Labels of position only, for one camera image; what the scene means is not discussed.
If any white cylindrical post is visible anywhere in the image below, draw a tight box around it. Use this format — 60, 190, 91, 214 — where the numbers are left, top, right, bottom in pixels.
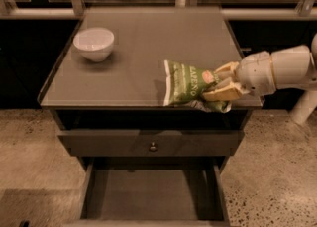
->
290, 91, 317, 125

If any grey drawer cabinet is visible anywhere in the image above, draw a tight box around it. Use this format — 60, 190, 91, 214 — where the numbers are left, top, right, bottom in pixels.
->
40, 7, 262, 175

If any white ceramic bowl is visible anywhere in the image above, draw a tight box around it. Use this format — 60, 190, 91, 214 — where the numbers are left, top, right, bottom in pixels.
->
72, 28, 115, 62

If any open grey middle drawer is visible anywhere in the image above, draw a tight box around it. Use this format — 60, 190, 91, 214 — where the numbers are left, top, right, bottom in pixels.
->
62, 157, 235, 227

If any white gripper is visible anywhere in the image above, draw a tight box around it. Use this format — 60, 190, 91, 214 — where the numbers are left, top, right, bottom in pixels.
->
202, 52, 276, 101

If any grey top drawer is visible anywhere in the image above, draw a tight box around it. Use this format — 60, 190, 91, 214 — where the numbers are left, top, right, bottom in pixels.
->
58, 130, 244, 157

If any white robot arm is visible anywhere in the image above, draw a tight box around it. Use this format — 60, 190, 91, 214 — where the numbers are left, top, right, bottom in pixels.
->
203, 38, 316, 101

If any round metal drawer knob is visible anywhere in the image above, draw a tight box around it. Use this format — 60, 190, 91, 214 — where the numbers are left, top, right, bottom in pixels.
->
149, 142, 158, 152

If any green jalapeno chip bag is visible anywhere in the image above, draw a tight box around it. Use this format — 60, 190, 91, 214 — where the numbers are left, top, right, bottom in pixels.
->
163, 60, 231, 113

